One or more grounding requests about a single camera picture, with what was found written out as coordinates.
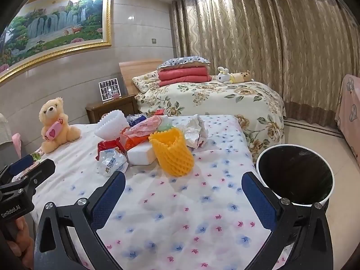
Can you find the beige teddy bear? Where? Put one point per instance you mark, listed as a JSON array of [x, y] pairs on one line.
[[54, 123]]

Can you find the dotted frilled pillow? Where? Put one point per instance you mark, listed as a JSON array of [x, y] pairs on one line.
[[182, 62]]

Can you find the white paper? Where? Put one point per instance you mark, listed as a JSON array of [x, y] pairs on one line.
[[191, 132]]

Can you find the yellow foam fruit net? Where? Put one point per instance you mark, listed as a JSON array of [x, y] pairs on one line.
[[171, 154]]

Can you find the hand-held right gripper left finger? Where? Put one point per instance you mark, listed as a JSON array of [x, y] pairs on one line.
[[108, 197]]

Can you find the pink covered furniture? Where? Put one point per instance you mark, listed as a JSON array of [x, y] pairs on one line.
[[348, 112]]

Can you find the white trash bin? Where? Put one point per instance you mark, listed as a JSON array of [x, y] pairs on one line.
[[295, 171]]

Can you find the yellow plush toy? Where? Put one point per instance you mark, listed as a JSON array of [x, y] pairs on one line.
[[242, 76]]

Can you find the red wrapper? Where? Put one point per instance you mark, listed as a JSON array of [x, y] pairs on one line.
[[108, 146]]

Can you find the person's left hand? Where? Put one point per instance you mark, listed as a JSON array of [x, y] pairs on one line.
[[24, 242]]

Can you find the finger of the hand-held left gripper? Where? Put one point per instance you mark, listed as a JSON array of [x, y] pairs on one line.
[[19, 162], [42, 170]]

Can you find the orange clear plastic bag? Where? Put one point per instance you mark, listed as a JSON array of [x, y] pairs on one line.
[[146, 126]]

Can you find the wooden headboard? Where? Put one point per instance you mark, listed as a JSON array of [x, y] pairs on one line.
[[126, 73]]

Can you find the photo frame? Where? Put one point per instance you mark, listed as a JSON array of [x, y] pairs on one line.
[[109, 90]]

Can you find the beige patterned curtain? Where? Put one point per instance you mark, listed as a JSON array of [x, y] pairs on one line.
[[253, 42]]

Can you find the bed with floral quilt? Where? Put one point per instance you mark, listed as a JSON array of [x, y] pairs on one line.
[[213, 101]]

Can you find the folded red blanket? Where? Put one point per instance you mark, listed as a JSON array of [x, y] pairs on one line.
[[182, 76]]

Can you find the floral pillow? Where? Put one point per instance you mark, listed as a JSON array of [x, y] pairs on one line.
[[144, 81]]

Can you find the blue plastic bag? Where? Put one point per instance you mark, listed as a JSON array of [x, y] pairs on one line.
[[136, 119]]

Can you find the wooden nightstand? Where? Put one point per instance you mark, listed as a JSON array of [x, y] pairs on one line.
[[112, 109]]

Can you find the white blue wrapper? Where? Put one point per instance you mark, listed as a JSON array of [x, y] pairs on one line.
[[112, 163]]

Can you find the bed with flower sheet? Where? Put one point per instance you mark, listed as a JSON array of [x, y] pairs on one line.
[[174, 211]]

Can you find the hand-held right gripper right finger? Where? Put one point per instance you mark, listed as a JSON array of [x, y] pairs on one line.
[[258, 199]]

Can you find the white foam block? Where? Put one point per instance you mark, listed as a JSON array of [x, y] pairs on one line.
[[140, 153]]

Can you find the framed landscape painting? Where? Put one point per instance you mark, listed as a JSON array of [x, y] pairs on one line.
[[53, 25]]

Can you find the green packet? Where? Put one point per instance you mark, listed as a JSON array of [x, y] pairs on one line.
[[37, 156]]

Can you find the white bunny plush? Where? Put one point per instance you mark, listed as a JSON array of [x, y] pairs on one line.
[[223, 76]]

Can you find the white foam fruit net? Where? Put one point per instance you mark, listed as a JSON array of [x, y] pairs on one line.
[[109, 123]]

